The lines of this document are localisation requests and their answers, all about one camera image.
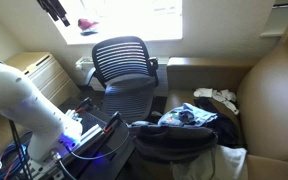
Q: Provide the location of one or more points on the tan leather sofa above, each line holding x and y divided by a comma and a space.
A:
262, 99

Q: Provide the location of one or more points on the light blue shirt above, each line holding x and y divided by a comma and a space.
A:
187, 114

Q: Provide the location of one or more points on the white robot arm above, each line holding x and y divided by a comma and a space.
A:
22, 102

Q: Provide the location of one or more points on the black mesh office chair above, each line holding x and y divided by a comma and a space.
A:
128, 75

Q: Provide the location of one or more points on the white socks pile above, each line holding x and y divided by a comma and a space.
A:
225, 97

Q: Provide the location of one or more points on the beige drawer cabinet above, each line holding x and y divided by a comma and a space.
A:
47, 74

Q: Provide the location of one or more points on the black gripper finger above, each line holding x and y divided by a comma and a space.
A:
58, 12
49, 8

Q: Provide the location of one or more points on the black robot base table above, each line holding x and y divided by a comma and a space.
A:
64, 144

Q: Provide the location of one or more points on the dark navy garment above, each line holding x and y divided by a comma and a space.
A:
224, 127

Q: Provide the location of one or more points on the white cloth on armrest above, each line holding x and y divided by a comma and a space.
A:
219, 163

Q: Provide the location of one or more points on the black backpack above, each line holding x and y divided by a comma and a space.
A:
171, 144

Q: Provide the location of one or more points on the red cap on windowsill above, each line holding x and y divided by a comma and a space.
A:
85, 24

